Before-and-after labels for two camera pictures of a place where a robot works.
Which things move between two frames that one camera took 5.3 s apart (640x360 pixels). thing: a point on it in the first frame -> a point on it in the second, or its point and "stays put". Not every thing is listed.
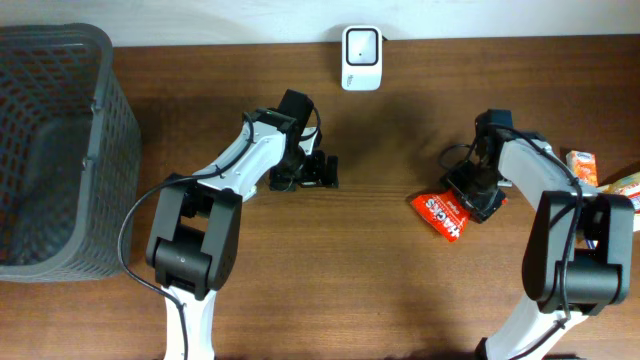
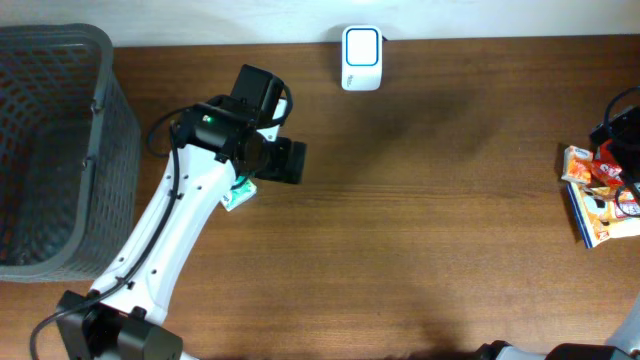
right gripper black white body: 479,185 -> 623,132
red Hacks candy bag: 445,211 -> 607,170
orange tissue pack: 584,166 stays put
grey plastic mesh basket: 70,154 stays put
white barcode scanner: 362,58 stays put
